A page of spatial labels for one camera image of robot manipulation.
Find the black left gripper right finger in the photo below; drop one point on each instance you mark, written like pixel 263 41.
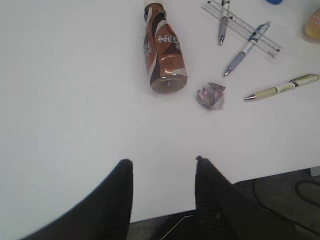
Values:
pixel 224 213

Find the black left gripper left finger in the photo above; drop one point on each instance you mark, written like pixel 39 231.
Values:
pixel 103 215

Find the large pinkish paper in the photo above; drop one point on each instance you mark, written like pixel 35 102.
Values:
pixel 211 96

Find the brown Nescafe coffee bottle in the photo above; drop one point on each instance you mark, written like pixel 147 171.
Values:
pixel 164 60

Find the sugared bread roll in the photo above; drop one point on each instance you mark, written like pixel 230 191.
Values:
pixel 312 27

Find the cream barrel pen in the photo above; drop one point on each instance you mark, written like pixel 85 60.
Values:
pixel 292 84

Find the blue patterned pen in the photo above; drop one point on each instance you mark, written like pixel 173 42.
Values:
pixel 252 41

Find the grey grip pen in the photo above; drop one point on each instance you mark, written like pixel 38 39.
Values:
pixel 223 21

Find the blue pencil sharpener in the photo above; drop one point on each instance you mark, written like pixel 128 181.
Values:
pixel 274 2

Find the clear plastic ruler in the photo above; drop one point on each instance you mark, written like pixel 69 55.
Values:
pixel 242 28

